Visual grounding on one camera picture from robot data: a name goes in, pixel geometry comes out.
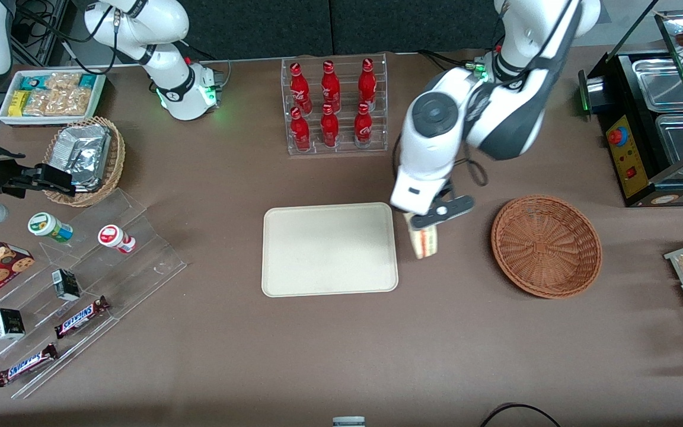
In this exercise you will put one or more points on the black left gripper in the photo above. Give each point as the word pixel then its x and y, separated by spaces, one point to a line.
pixel 397 210

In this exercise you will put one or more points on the triangular sandwich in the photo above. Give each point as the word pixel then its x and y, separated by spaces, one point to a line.
pixel 427 243

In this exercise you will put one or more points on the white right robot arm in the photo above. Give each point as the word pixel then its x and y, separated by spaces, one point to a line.
pixel 163 77

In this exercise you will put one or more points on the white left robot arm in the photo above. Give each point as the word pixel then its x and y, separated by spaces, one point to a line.
pixel 436 142

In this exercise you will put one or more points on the oval wicker basket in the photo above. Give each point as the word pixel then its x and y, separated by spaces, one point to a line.
pixel 113 160

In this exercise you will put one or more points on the white snack tray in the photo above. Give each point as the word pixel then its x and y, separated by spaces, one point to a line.
pixel 3 115

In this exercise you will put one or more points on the round brown wicker basket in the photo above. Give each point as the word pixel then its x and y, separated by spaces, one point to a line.
pixel 546 246

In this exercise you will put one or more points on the beige rectangular serving tray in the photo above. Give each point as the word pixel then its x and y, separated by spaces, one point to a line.
pixel 329 249

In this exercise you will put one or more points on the silver foil packet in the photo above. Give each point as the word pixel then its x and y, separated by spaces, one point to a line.
pixel 83 154

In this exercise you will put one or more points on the green lid snack cup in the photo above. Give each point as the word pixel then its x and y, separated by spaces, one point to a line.
pixel 48 227

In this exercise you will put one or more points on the clear bag of rice snacks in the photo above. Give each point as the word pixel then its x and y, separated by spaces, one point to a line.
pixel 60 102

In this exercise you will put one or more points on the red lid snack cup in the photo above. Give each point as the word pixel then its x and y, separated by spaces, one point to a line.
pixel 113 237

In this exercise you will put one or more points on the yellow snack packet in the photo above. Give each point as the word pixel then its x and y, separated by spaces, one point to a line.
pixel 19 102

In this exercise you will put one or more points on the teal snack packet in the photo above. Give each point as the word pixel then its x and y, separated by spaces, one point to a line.
pixel 33 82

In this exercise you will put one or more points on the small black carton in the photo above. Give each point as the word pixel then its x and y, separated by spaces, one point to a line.
pixel 8 323
pixel 66 284

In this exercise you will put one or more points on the red cola bottle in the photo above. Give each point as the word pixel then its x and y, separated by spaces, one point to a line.
pixel 299 86
pixel 367 83
pixel 300 130
pixel 329 127
pixel 330 86
pixel 363 127

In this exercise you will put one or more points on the clear acrylic step display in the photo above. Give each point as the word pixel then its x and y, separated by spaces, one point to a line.
pixel 140 261

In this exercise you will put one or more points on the clear acrylic bottle rack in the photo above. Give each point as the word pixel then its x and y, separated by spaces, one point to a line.
pixel 344 148

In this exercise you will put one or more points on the snickers chocolate bar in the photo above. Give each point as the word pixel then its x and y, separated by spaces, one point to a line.
pixel 80 317
pixel 26 365

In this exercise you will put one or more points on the black food warmer cabinet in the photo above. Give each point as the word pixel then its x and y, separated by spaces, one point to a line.
pixel 629 160

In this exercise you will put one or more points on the small grey object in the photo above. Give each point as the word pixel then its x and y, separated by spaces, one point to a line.
pixel 348 422

